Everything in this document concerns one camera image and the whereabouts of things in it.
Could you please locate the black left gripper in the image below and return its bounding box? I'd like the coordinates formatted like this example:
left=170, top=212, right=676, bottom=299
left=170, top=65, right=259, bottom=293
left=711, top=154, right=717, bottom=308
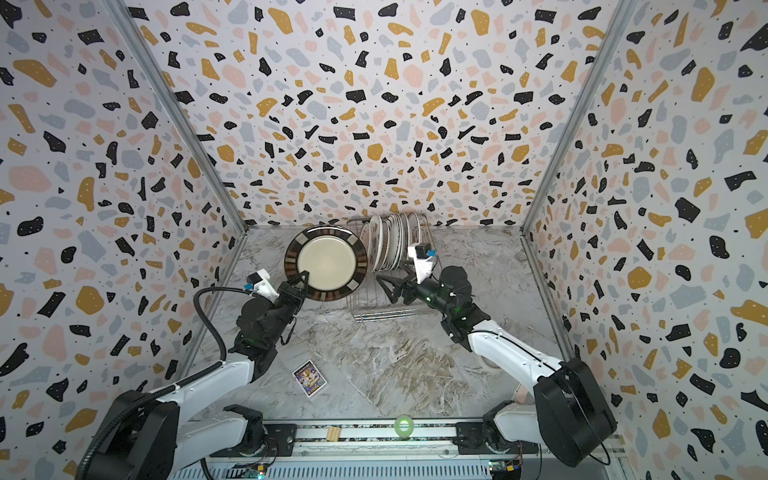
left=262, top=270, right=304, bottom=349

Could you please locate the black rimmed cream plate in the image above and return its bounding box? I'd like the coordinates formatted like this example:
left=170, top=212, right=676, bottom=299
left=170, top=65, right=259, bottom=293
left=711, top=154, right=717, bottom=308
left=283, top=226, right=369, bottom=302

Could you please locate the white watermelon pattern plate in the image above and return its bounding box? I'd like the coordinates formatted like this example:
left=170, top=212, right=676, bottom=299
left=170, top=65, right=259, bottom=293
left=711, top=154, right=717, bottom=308
left=407, top=212, right=428, bottom=245

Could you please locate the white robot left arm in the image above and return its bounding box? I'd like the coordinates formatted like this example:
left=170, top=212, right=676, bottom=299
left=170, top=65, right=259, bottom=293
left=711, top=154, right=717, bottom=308
left=76, top=271, right=310, bottom=479

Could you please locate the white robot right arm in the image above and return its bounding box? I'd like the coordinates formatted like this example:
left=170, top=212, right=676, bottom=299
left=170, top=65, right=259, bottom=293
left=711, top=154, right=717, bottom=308
left=376, top=266, right=617, bottom=467

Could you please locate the white plate orange sunburst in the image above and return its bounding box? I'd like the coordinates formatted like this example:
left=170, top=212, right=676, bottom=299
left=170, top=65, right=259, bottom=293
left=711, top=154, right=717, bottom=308
left=369, top=215, right=390, bottom=272

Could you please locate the white plate green rim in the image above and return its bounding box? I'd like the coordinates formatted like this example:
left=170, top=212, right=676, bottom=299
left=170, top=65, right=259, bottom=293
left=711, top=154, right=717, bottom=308
left=386, top=213, right=407, bottom=271

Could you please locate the purple playing card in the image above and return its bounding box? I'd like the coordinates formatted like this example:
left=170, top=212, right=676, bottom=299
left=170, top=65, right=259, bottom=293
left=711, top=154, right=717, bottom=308
left=292, top=360, right=327, bottom=398

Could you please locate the green tape roll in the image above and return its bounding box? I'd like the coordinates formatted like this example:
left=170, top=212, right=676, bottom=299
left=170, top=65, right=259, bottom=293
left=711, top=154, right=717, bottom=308
left=393, top=415, right=415, bottom=440

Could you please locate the small wooden block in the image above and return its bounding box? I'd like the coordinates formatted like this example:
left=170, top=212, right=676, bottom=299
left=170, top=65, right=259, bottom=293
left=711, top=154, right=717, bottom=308
left=326, top=426, right=341, bottom=442

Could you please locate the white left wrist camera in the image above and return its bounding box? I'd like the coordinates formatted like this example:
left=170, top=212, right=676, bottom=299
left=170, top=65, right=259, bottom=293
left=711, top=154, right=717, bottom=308
left=245, top=269, right=279, bottom=302

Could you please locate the metal wire dish rack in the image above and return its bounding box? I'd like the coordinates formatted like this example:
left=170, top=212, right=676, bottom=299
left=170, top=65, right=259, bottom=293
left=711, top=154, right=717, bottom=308
left=345, top=211, right=436, bottom=323

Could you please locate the black corrugated cable hose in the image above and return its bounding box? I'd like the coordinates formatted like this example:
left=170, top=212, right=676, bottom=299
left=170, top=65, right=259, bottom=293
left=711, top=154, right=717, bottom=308
left=74, top=286, right=253, bottom=480

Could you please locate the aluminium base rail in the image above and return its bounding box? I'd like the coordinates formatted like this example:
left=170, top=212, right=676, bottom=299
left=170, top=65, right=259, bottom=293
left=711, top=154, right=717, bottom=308
left=167, top=419, right=634, bottom=479

